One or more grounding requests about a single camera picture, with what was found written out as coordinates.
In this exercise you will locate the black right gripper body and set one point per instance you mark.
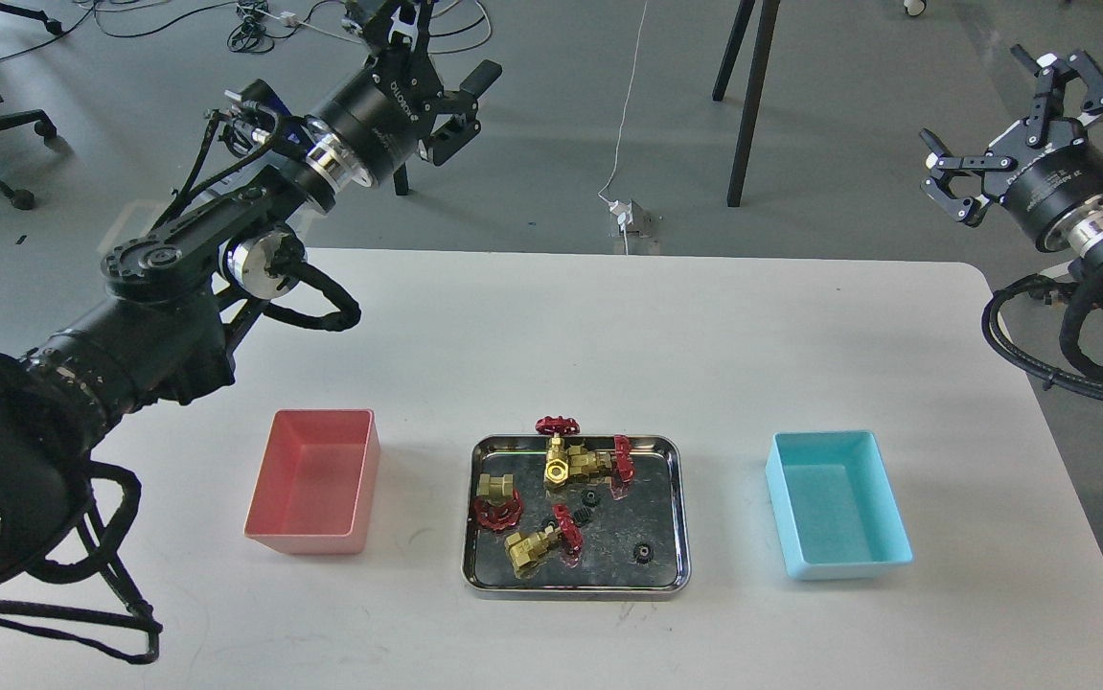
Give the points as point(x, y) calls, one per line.
point(1048, 182)

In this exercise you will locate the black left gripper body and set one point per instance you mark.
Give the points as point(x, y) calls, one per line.
point(375, 121)

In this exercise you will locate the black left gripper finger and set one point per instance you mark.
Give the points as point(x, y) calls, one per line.
point(452, 116)
point(391, 25)

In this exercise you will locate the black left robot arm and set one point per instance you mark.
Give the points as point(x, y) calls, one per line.
point(180, 298)

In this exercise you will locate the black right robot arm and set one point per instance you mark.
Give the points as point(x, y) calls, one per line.
point(1067, 89)

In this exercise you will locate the light blue plastic box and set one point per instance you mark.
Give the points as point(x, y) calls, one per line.
point(834, 506)

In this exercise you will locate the pink plastic box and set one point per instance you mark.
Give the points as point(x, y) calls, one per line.
point(315, 487)

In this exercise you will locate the black stand legs right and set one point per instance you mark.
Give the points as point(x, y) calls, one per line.
point(766, 13)

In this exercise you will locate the stainless steel tray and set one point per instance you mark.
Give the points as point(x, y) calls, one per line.
point(649, 510)

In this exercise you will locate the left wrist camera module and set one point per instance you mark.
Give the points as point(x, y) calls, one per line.
point(252, 116)

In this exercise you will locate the brass double valve red handles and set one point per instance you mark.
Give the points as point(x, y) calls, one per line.
point(568, 460)

